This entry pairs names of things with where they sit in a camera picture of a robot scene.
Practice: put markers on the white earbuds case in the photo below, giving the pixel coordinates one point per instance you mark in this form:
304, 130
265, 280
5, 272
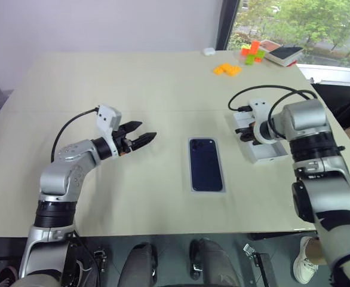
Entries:
209, 51

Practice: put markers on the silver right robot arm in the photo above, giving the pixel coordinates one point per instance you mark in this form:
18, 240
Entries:
321, 179

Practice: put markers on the white window sill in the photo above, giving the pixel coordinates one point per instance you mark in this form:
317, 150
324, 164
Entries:
333, 73

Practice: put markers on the white phone box tray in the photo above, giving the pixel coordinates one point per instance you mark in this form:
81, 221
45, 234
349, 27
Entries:
264, 152

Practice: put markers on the dark blue smartphone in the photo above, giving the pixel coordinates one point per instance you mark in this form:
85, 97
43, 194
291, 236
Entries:
205, 164

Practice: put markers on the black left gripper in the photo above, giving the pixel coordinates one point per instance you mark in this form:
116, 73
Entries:
122, 143

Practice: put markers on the white phone box base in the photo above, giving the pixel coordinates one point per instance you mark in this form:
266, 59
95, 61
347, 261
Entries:
224, 167

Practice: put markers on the black window frame post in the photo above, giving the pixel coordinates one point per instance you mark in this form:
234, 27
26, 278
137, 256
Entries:
227, 24

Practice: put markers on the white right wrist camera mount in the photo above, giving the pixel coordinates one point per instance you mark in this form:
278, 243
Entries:
260, 115

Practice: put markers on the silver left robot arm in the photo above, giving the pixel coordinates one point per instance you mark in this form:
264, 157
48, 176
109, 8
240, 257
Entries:
61, 176

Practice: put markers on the white box with black top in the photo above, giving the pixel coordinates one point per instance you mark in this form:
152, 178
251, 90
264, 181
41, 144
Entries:
284, 55

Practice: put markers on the yellow building block cluster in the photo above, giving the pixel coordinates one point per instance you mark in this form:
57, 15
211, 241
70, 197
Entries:
228, 69

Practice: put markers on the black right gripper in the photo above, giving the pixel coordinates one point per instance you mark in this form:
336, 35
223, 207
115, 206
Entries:
251, 135

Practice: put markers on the orange building block piece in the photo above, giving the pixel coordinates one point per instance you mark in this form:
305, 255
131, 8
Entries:
251, 48

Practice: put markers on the black table clamp bracket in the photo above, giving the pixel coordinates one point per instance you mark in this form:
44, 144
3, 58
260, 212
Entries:
264, 266
100, 263

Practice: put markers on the green building block piece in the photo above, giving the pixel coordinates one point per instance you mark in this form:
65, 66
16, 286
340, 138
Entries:
255, 56

